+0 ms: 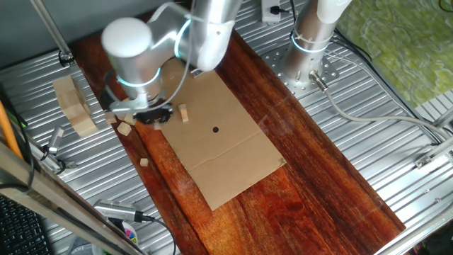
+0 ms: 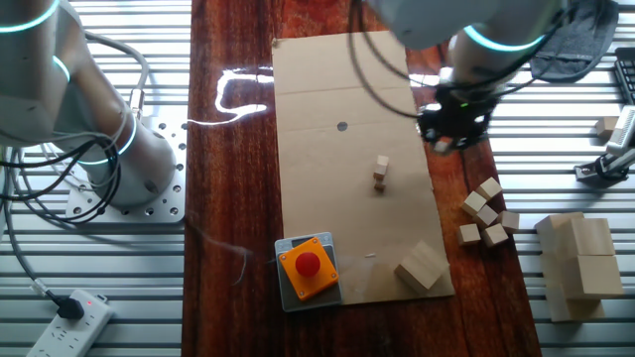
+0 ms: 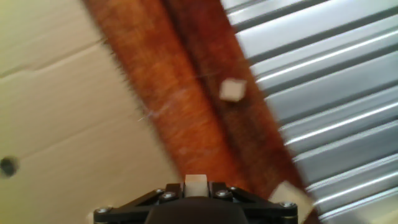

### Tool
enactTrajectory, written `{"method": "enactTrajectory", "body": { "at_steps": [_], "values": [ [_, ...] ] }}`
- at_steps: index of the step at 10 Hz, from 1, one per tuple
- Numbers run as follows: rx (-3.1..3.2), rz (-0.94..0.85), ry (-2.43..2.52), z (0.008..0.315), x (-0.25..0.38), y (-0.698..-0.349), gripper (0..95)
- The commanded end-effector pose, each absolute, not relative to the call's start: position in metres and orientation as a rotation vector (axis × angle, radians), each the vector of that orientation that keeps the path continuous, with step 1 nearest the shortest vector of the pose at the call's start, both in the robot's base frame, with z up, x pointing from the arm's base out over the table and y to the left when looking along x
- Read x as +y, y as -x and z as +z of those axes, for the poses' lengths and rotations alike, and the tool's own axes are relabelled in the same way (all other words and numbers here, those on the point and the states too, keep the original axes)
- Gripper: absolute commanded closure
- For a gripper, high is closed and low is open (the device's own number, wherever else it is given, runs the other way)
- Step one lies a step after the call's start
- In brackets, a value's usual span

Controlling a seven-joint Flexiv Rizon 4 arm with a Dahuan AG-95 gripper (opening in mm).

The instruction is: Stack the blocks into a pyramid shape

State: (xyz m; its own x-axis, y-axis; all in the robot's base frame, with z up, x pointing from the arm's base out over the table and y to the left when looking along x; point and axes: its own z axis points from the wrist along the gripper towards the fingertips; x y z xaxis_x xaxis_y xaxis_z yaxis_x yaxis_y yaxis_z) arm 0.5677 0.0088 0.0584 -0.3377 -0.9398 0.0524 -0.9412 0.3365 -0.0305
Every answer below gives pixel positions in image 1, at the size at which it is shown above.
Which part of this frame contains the silver wrist bracket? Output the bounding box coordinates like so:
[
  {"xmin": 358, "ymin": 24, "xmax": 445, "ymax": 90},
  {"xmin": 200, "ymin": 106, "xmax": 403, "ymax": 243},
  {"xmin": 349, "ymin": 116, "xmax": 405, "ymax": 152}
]
[{"xmin": 108, "ymin": 98, "xmax": 150, "ymax": 115}]

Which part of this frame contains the orange pole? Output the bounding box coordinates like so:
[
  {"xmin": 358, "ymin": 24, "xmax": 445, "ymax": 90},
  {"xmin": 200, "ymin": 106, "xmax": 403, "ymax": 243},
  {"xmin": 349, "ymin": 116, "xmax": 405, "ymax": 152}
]
[{"xmin": 0, "ymin": 98, "xmax": 24, "ymax": 160}]

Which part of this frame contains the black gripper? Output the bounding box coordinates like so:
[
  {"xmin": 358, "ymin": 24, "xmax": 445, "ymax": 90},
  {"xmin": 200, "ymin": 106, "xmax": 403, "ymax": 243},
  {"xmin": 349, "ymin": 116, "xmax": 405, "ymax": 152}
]
[{"xmin": 133, "ymin": 104, "xmax": 175, "ymax": 127}]

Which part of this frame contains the large wooden block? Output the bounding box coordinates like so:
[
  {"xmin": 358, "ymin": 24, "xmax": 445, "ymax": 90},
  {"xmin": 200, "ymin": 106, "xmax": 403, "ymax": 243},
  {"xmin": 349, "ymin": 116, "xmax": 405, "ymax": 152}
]
[
  {"xmin": 52, "ymin": 74, "xmax": 79, "ymax": 99},
  {"xmin": 56, "ymin": 91, "xmax": 86, "ymax": 111},
  {"xmin": 69, "ymin": 115, "xmax": 99, "ymax": 138},
  {"xmin": 62, "ymin": 103, "xmax": 92, "ymax": 122}
]

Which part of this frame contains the aluminium profile bar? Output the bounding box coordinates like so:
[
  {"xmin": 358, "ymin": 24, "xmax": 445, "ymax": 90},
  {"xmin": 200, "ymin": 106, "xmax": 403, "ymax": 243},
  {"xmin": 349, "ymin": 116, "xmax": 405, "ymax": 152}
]
[{"xmin": 413, "ymin": 106, "xmax": 453, "ymax": 169}]

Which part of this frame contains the black wrist-mounted device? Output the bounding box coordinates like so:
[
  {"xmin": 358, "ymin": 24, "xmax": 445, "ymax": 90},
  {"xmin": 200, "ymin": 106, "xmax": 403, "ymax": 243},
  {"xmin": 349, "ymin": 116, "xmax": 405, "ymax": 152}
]
[{"xmin": 100, "ymin": 84, "xmax": 115, "ymax": 111}]

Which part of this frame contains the metal frame bar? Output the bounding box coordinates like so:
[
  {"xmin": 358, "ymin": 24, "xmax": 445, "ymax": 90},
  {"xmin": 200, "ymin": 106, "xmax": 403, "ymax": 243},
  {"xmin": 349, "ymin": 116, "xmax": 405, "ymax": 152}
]
[{"xmin": 0, "ymin": 140, "xmax": 146, "ymax": 255}]

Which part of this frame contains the silver camera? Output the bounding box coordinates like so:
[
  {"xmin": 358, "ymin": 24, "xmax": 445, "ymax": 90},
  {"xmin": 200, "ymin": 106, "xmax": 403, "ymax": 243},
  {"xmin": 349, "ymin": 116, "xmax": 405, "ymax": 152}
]
[
  {"xmin": 93, "ymin": 199, "xmax": 144, "ymax": 223},
  {"xmin": 45, "ymin": 126, "xmax": 67, "ymax": 155}
]

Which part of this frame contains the metal stand pole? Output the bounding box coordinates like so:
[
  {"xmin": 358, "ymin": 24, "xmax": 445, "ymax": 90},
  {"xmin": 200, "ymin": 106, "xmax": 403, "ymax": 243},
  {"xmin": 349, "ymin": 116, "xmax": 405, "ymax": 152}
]
[{"xmin": 30, "ymin": 0, "xmax": 77, "ymax": 68}]

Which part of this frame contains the brown cardboard sheet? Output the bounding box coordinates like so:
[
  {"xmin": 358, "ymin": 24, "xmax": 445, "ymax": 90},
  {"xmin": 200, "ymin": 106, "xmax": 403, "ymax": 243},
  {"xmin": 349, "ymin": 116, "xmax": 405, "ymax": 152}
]
[{"xmin": 155, "ymin": 58, "xmax": 287, "ymax": 212}]

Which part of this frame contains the red-brown wooden board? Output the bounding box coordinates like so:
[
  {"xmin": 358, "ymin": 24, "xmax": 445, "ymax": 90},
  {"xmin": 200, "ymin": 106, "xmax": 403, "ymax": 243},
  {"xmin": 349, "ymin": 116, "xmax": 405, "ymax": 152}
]
[{"xmin": 69, "ymin": 13, "xmax": 407, "ymax": 255}]

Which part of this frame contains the black camera cable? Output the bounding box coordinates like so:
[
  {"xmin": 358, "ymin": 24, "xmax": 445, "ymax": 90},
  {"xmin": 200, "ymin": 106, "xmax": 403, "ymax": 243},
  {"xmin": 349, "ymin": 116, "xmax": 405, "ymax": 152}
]
[{"xmin": 134, "ymin": 211, "xmax": 177, "ymax": 255}]

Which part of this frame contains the gray cable with metal connector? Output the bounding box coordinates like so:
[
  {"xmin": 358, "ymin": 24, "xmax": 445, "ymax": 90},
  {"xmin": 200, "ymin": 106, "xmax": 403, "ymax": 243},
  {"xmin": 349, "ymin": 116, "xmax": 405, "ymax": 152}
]
[{"xmin": 308, "ymin": 69, "xmax": 453, "ymax": 141}]

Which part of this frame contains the black keyboard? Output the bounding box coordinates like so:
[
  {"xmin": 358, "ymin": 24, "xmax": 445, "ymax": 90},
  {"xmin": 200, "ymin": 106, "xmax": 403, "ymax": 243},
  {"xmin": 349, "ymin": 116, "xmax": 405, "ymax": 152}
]
[{"xmin": 0, "ymin": 194, "xmax": 54, "ymax": 255}]

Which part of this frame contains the white power strip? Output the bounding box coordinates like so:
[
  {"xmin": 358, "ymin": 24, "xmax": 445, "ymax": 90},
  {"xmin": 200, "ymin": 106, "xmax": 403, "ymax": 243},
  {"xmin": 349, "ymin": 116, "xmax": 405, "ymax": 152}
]
[{"xmin": 260, "ymin": 0, "xmax": 282, "ymax": 26}]

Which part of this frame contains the black power plug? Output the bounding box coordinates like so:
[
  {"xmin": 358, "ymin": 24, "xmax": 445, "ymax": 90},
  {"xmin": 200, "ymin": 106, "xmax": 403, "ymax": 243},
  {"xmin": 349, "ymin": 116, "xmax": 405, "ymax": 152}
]
[{"xmin": 269, "ymin": 5, "xmax": 291, "ymax": 16}]

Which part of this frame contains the aluminium robot mounting plate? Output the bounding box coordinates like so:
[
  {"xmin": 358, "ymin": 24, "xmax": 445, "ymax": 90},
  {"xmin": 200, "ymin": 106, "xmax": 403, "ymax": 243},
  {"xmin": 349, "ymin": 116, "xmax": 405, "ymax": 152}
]
[{"xmin": 261, "ymin": 44, "xmax": 340, "ymax": 99}]

